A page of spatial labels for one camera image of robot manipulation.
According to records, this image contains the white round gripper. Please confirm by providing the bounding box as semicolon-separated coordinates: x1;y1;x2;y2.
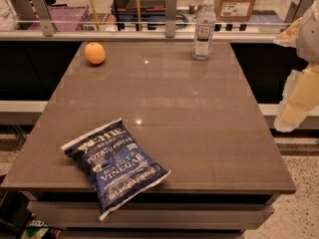
273;0;319;132

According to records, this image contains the blue kettle chip bag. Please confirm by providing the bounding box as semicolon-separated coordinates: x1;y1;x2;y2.
62;119;170;221

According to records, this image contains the cardboard box with label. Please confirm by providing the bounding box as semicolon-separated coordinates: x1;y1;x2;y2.
214;0;256;21

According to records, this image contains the clear water bottle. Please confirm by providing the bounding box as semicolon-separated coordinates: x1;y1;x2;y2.
192;0;216;60

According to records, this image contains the orange and blue cart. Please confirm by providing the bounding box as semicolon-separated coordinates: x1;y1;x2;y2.
111;0;165;31

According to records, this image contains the orange fruit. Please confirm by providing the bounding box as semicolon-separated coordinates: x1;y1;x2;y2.
85;42;106;65

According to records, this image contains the yellow broom stick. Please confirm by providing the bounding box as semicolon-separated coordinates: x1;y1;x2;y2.
90;0;100;31

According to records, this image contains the purple plastic crate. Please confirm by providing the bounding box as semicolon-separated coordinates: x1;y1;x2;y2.
27;4;91;32

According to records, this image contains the green package under table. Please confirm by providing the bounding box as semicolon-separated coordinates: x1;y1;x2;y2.
20;218;49;239

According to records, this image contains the right metal railing post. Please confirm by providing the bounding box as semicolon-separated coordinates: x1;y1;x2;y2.
284;0;315;23

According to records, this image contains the metal railing post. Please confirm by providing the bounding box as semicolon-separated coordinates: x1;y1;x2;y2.
165;0;176;38
284;0;315;23
32;0;56;37

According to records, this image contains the middle metal railing post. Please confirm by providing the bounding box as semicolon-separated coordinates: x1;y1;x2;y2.
165;0;176;38

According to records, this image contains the left metal railing post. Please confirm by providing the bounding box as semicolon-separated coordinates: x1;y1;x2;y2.
32;0;56;37

